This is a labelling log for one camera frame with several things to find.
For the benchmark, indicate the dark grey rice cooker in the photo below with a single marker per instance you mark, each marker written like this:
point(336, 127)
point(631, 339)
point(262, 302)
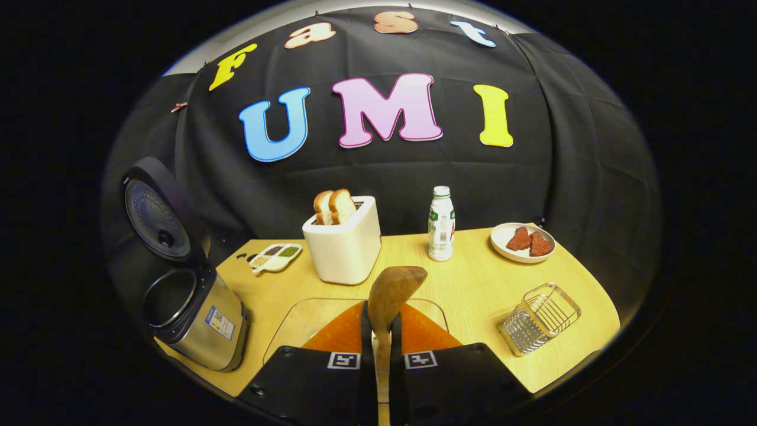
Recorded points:
point(201, 322)

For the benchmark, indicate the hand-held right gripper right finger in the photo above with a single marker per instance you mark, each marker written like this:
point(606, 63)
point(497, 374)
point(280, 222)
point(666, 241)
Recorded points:
point(395, 384)

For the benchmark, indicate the pink clip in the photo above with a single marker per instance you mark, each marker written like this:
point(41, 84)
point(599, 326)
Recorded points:
point(179, 107)

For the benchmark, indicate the black backdrop cloth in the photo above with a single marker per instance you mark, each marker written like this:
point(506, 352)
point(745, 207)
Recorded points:
point(579, 165)

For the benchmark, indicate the white round plate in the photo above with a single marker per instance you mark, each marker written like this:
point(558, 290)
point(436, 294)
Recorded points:
point(502, 239)

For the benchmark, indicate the white milk bottle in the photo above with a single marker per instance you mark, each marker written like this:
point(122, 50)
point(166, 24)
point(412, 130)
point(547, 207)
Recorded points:
point(441, 231)

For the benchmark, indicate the clear box of rice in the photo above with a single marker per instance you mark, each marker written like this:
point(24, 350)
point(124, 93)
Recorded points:
point(307, 319)

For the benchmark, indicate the white toaster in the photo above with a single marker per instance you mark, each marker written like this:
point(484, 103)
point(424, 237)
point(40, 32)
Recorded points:
point(346, 254)

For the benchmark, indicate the white divided grain dish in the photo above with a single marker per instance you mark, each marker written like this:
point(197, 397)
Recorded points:
point(275, 257)

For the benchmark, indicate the wooden spoon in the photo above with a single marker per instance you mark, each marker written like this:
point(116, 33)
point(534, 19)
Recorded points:
point(393, 293)

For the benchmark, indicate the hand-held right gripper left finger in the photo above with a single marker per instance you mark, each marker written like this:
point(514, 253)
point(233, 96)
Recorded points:
point(368, 384)

